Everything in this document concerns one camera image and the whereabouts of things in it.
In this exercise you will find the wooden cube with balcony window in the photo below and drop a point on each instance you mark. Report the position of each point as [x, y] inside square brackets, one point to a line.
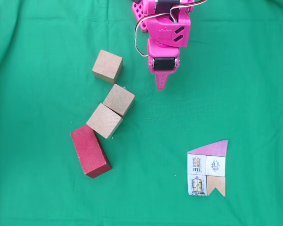
[107, 64]

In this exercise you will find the paper house picture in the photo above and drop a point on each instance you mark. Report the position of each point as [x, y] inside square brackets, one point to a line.
[197, 164]

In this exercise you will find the wooden cube with door print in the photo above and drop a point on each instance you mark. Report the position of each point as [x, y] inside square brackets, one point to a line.
[118, 99]

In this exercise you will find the wooden cube with oval window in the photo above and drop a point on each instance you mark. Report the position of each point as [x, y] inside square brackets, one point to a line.
[102, 120]

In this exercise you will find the red wooden wedge block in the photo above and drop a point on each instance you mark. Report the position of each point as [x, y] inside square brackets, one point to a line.
[89, 150]

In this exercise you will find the green cloth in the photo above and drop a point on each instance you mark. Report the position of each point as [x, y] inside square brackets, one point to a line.
[37, 188]

